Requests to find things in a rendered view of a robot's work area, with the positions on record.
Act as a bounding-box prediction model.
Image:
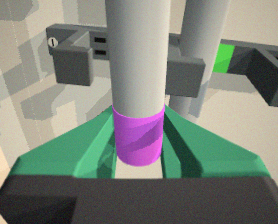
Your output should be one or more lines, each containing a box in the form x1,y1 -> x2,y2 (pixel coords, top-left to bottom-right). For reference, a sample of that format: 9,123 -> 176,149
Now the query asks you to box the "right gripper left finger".
5,105 -> 117,179

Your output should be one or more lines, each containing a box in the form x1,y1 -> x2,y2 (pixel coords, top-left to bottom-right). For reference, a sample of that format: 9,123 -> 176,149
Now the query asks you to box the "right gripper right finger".
160,105 -> 272,178

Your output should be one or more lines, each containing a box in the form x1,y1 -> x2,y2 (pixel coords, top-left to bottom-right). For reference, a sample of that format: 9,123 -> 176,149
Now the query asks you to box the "beige wall panel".
0,0 -> 278,186

